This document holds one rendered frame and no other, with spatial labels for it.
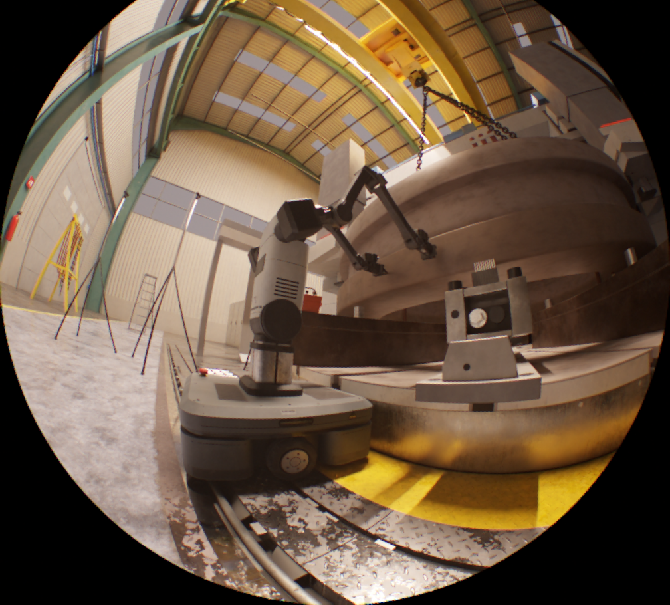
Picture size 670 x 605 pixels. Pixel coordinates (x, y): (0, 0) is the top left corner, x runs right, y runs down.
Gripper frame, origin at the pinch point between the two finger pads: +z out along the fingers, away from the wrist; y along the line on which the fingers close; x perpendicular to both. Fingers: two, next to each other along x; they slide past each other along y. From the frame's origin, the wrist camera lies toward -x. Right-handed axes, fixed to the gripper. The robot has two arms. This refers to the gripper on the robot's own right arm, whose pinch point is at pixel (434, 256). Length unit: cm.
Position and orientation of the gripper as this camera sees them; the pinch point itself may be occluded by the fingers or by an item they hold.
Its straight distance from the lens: 140.4
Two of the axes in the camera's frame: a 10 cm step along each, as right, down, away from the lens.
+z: 7.6, 2.6, 6.0
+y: -6.5, 2.3, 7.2
